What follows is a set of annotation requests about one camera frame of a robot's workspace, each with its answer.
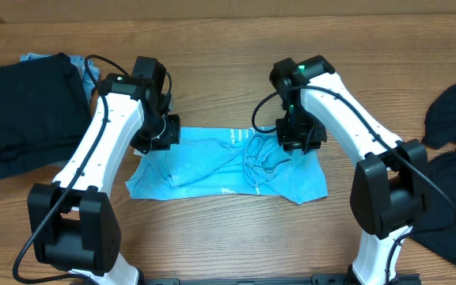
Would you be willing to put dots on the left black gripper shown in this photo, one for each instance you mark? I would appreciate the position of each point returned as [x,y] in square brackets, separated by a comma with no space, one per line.
[173,135]

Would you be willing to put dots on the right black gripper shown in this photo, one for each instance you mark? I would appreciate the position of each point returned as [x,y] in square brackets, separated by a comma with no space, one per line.
[298,142]

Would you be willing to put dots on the light blue printed t-shirt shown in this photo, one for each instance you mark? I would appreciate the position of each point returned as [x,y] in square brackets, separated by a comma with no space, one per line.
[225,161]

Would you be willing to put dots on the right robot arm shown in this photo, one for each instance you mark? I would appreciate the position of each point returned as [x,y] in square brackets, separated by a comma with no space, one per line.
[388,193]

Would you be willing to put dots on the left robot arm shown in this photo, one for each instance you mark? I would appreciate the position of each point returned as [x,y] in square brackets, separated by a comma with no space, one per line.
[74,227]

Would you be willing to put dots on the folded black garment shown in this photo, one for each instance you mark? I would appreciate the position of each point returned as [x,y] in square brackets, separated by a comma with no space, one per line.
[44,113]

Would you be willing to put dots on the black t-shirt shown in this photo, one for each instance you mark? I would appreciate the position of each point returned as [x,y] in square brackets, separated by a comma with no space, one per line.
[453,158]

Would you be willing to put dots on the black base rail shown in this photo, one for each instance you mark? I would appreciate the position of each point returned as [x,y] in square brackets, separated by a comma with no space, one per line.
[244,281]

